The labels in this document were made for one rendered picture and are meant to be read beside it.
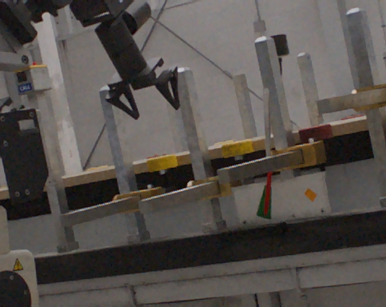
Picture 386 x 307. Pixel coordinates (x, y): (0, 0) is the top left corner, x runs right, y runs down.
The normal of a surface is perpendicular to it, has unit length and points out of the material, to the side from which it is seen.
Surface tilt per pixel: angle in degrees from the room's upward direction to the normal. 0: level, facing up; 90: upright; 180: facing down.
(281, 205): 90
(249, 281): 90
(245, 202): 90
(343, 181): 90
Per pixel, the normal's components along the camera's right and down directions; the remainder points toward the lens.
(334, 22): -0.54, 0.15
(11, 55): 0.80, -0.13
